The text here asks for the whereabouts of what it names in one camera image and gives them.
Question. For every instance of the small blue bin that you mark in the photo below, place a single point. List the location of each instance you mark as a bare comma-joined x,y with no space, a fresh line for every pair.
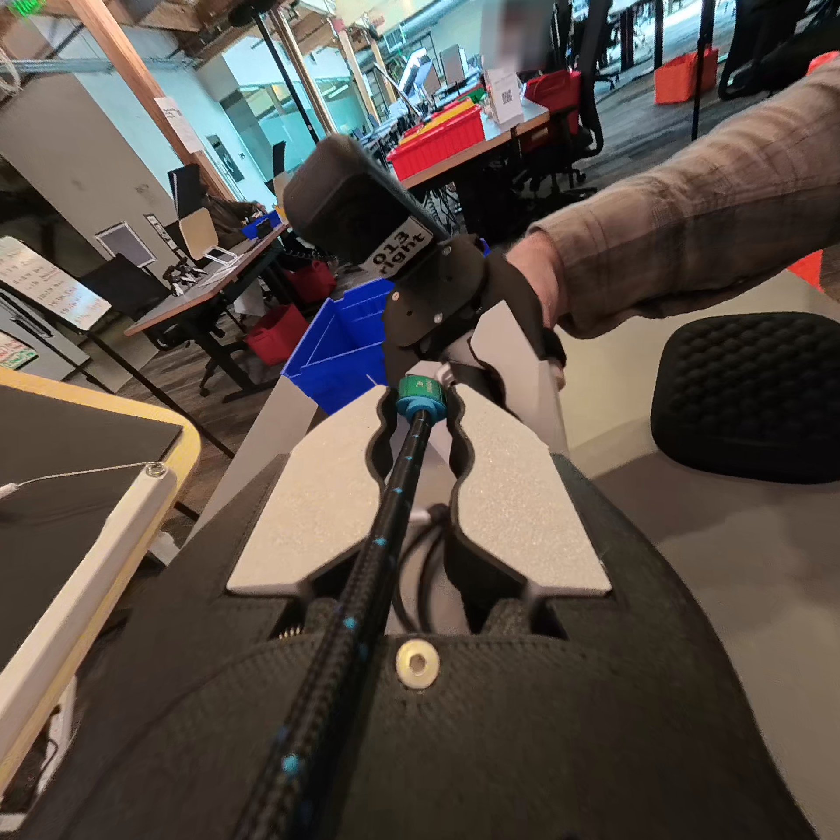
260,223

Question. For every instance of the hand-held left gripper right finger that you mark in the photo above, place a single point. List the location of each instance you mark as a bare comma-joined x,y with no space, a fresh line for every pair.
532,519

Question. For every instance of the black stand pole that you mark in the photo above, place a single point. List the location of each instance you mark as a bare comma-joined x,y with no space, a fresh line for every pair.
289,79

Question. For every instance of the person's right forearm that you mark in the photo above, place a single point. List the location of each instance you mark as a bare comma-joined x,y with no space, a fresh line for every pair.
696,210

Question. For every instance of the long office desk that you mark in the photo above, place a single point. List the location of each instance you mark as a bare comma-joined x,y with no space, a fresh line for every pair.
197,295

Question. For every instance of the black textured pad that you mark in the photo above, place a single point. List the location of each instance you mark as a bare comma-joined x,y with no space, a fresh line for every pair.
748,394

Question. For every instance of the grey office desk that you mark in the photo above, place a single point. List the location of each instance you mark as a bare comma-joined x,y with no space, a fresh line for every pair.
509,131

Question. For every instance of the black board with wooden edge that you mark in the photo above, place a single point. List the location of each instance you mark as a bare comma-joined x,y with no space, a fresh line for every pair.
66,460

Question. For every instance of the person's right hand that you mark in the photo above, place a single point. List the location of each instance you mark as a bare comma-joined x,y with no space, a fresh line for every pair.
536,269

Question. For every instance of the wooden post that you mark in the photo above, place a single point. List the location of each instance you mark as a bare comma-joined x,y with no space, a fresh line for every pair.
145,92

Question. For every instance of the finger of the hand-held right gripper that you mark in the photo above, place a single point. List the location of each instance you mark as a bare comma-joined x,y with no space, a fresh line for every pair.
525,381

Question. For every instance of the orange plastic bin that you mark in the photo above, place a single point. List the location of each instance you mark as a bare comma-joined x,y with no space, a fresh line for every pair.
685,75

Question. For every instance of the blue divided plastic bin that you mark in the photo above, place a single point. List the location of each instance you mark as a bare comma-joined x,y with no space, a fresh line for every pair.
335,348

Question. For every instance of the red plastic bin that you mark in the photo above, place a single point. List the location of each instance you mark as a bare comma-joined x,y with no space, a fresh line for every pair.
276,335
313,281
440,138

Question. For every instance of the white carton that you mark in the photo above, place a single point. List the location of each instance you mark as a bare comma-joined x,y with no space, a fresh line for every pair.
504,95

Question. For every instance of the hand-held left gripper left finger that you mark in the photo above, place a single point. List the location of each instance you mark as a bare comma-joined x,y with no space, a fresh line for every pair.
309,519

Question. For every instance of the whiteboard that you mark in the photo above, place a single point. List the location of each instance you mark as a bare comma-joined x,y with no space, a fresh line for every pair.
46,282

